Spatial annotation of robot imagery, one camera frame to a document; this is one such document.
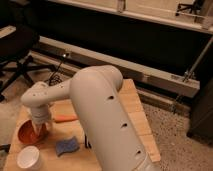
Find black cable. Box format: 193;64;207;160
46;53;71;87

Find black office chair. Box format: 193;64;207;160
0;0;56;99

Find wooden table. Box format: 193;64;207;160
3;79;161;171

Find blue sponge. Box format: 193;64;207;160
55;137;80;157

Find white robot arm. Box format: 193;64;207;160
21;65;160;171

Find orange ceramic bowl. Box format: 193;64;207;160
18;120;47;145

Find orange carrot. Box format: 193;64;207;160
53;115;78;123

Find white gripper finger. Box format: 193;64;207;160
33;123;41;132
40;123;51;136

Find white paper cup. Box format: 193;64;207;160
17;146;42;170

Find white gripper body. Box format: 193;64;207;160
30;106;51;125

